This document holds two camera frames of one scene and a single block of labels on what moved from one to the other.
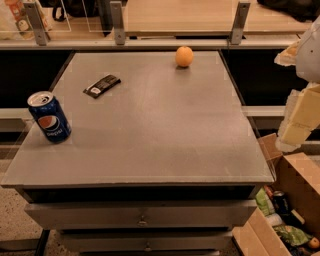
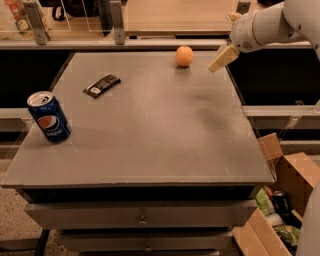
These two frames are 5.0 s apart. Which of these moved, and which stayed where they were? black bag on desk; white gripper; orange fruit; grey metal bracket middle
Moved: white gripper
Stayed: black bag on desk; orange fruit; grey metal bracket middle
